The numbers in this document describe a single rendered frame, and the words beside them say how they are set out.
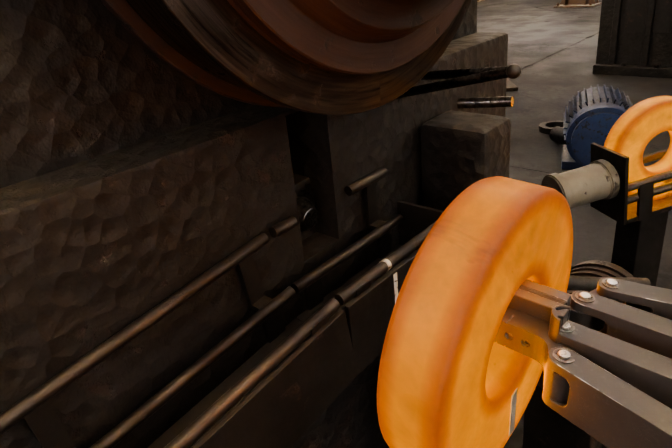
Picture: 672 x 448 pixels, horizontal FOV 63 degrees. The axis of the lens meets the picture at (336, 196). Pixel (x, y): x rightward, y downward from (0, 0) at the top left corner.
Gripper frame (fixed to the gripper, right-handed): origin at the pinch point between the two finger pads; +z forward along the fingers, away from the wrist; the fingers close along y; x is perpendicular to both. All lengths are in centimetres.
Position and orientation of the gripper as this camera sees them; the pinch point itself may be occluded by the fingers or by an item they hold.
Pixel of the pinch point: (492, 301)
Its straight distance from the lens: 29.1
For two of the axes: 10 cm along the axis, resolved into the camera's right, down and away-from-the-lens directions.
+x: -0.5, -9.0, -4.4
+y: 6.5, -3.6, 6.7
